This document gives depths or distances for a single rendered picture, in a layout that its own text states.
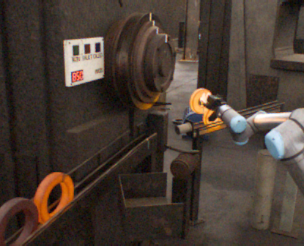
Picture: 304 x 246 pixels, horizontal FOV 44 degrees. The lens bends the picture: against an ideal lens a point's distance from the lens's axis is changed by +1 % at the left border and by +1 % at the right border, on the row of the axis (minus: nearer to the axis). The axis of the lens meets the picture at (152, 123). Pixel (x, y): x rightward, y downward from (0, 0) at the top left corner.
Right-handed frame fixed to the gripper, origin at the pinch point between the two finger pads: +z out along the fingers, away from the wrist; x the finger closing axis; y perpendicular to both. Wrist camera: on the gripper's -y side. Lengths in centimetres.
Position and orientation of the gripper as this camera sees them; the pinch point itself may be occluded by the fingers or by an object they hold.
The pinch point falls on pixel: (201, 98)
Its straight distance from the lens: 233.1
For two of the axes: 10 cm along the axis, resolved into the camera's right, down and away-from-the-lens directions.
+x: -8.7, 1.2, -4.9
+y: 1.6, -8.5, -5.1
